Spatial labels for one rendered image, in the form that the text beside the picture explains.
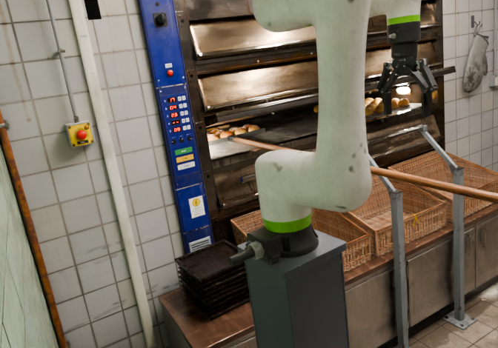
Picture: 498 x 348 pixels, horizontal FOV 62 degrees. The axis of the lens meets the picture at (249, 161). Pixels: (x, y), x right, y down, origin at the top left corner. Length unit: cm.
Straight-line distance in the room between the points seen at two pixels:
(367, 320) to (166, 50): 168
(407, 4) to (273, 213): 70
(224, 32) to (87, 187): 101
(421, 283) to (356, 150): 176
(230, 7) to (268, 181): 140
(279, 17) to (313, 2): 10
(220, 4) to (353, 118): 144
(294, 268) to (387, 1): 80
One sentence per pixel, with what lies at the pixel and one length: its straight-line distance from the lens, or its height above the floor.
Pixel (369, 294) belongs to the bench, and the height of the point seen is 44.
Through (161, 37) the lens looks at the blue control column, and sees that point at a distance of 202.
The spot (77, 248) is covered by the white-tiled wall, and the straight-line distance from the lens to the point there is 208.
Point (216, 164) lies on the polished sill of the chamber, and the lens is 217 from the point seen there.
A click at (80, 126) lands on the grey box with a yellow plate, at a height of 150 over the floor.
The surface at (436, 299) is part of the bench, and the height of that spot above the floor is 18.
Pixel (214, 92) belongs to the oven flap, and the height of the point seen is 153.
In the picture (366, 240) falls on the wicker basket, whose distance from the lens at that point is 222.
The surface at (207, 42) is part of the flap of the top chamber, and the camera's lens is 213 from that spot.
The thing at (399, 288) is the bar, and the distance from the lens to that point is 236.
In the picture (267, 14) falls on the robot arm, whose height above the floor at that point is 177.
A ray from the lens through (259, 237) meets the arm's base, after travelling 101.
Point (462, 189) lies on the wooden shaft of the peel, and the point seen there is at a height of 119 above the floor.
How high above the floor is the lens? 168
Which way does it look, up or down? 14 degrees down
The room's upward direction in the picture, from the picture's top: 8 degrees counter-clockwise
